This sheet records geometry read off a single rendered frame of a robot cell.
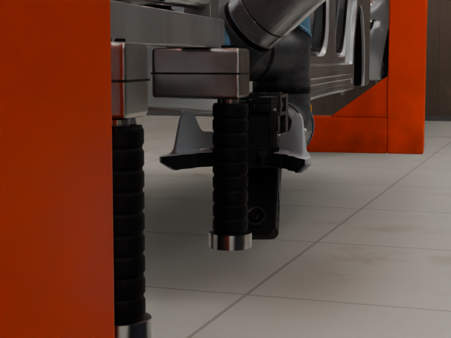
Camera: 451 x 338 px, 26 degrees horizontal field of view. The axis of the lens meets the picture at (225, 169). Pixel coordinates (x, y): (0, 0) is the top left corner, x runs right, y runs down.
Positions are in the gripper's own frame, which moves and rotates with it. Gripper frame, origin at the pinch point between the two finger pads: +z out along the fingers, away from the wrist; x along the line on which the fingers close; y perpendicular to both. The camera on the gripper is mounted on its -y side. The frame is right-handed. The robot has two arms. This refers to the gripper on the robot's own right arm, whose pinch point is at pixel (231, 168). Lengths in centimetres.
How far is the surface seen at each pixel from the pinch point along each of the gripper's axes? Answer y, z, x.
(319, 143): -26, -344, -37
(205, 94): 7.6, 2.7, -2.0
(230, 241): -7.1, 2.3, 0.4
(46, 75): 10, 67, 9
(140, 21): 13.8, 24.4, -1.5
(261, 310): -82, -258, -47
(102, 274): 3, 62, 9
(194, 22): 14.3, 8.3, -1.5
